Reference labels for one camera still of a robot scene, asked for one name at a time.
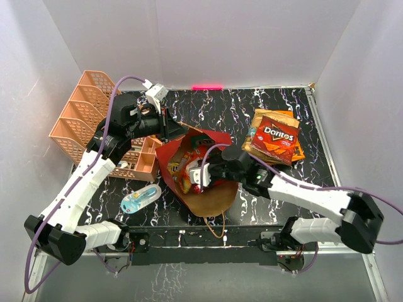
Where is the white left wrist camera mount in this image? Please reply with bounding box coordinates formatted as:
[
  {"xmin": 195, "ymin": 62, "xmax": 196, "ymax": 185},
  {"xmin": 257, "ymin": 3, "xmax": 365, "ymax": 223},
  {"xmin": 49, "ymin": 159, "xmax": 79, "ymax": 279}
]
[{"xmin": 142, "ymin": 79, "xmax": 168, "ymax": 113}]

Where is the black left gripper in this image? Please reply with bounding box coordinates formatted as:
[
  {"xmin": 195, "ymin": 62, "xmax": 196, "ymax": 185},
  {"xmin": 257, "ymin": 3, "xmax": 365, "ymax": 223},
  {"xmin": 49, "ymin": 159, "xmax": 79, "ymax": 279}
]
[{"xmin": 126, "ymin": 103, "xmax": 188, "ymax": 142}]

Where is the orange honey dijon chip bag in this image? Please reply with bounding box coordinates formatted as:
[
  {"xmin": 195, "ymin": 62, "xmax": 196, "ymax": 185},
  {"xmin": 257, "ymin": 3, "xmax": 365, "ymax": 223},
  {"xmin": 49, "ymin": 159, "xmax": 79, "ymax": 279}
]
[{"xmin": 254, "ymin": 109, "xmax": 305, "ymax": 163}]

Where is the pink tape strip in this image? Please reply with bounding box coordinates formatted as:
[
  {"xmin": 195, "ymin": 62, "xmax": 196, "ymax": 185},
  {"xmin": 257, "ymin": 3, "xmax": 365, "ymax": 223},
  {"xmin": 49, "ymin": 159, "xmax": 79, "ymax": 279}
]
[{"xmin": 192, "ymin": 84, "xmax": 223, "ymax": 91}]

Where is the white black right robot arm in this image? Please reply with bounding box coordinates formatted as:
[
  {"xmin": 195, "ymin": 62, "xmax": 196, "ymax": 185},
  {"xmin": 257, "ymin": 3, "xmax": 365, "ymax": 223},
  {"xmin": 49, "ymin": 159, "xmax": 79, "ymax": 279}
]
[{"xmin": 201, "ymin": 145, "xmax": 384, "ymax": 254}]

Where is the blue white packaged item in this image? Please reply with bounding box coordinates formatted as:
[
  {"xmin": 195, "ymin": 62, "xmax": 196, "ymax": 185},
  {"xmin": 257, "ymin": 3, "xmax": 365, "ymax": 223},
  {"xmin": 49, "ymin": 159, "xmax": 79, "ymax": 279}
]
[{"xmin": 120, "ymin": 184, "xmax": 162, "ymax": 215}]

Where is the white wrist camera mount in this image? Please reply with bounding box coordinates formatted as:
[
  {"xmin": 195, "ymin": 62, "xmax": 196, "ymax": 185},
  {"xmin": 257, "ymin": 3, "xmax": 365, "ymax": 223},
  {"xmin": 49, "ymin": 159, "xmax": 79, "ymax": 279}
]
[
  {"xmin": 142, "ymin": 79, "xmax": 168, "ymax": 113},
  {"xmin": 190, "ymin": 164, "xmax": 211, "ymax": 187}
]

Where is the red doritos chip bag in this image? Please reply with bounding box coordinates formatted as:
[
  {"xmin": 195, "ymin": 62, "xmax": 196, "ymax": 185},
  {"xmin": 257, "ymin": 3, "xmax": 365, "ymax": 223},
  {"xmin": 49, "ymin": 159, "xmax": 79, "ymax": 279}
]
[{"xmin": 246, "ymin": 115, "xmax": 300, "ymax": 166}]

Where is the yellow candy pack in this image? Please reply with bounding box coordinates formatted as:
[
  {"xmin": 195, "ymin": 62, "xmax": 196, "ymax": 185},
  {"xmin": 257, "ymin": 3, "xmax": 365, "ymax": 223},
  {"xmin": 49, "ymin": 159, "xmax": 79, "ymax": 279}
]
[{"xmin": 167, "ymin": 162, "xmax": 179, "ymax": 177}]

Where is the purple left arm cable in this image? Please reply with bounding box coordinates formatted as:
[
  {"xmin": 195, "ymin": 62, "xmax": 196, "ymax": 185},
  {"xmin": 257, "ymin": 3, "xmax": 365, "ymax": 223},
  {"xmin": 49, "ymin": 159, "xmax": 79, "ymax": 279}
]
[{"xmin": 24, "ymin": 75, "xmax": 152, "ymax": 294}]

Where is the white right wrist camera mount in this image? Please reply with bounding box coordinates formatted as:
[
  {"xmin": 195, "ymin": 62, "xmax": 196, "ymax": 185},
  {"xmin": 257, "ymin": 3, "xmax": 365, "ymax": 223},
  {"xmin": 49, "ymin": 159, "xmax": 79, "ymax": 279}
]
[{"xmin": 190, "ymin": 164, "xmax": 211, "ymax": 187}]

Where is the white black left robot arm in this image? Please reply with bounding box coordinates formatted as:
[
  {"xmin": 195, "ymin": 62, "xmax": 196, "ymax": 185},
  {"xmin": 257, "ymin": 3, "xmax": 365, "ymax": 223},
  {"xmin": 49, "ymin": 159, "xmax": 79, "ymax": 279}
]
[{"xmin": 24, "ymin": 94, "xmax": 187, "ymax": 266}]

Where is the orange candy bag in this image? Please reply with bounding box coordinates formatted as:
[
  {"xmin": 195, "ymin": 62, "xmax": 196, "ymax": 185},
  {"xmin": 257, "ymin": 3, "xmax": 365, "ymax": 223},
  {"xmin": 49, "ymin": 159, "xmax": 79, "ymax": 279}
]
[{"xmin": 178, "ymin": 146, "xmax": 208, "ymax": 194}]

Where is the red brown paper bag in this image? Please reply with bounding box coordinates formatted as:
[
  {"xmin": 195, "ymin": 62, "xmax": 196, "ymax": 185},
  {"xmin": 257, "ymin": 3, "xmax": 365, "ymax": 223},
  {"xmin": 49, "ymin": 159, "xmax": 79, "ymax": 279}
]
[{"xmin": 156, "ymin": 123, "xmax": 238, "ymax": 222}]

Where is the gold teal kettle chips bag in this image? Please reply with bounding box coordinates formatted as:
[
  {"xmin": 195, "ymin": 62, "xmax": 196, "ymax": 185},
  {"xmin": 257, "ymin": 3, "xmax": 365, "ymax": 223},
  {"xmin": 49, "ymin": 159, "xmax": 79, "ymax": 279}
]
[{"xmin": 241, "ymin": 109, "xmax": 300, "ymax": 164}]

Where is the peach plastic file organizer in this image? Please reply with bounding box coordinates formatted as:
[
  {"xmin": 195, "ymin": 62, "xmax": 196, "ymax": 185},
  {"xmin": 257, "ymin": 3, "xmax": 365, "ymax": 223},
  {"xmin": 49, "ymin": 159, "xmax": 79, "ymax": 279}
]
[{"xmin": 49, "ymin": 70, "xmax": 162, "ymax": 182}]

